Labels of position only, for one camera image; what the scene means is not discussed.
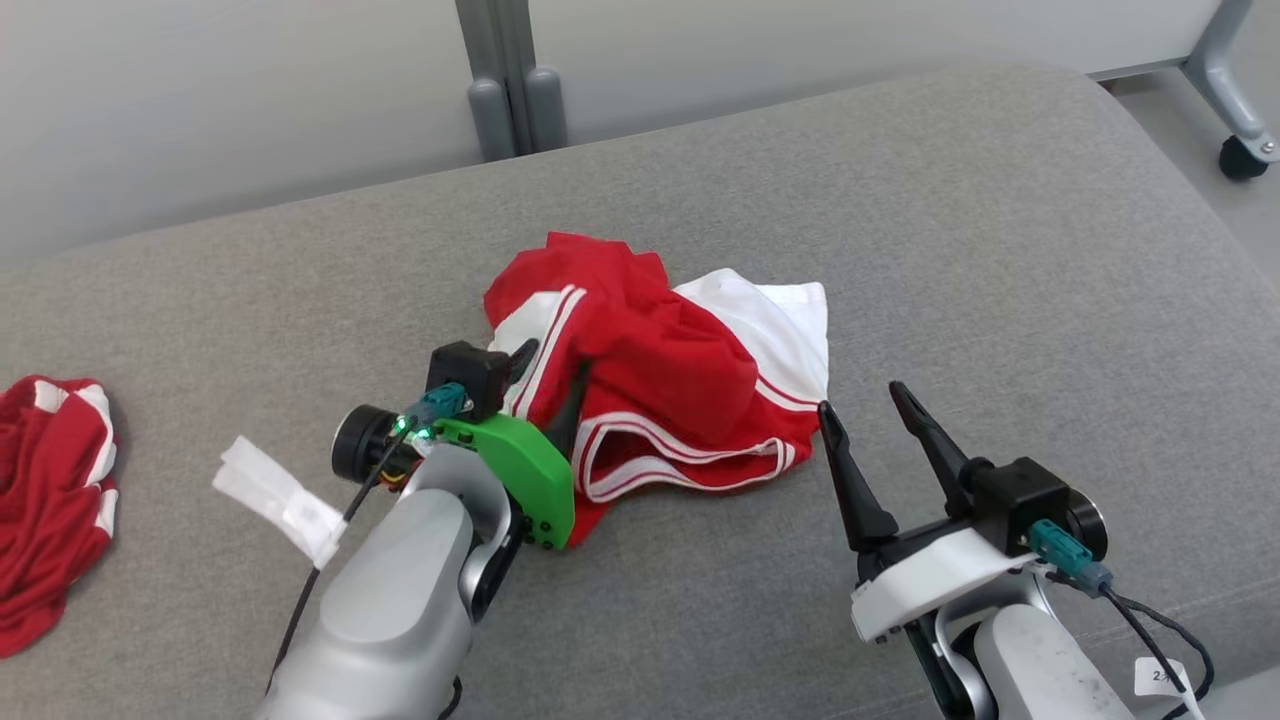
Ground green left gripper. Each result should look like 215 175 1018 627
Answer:
432 339 591 551

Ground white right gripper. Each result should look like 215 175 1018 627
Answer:
818 381 1046 643

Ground red white-trimmed jersey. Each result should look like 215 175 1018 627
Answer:
484 232 830 549

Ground red shorts white side stripes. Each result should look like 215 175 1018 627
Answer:
0 375 121 659

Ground black round right gripper motor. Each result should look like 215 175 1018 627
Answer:
1065 490 1109 561

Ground white tape tag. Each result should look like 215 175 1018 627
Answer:
212 436 346 569

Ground white numbered label tag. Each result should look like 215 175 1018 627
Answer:
1135 658 1206 720

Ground black caster wheel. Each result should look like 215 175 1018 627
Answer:
1218 135 1271 182

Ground grey metal table leg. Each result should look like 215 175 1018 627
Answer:
1085 0 1280 161

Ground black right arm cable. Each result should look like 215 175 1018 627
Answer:
1028 520 1216 720

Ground grey partition post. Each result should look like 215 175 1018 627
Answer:
455 0 568 163

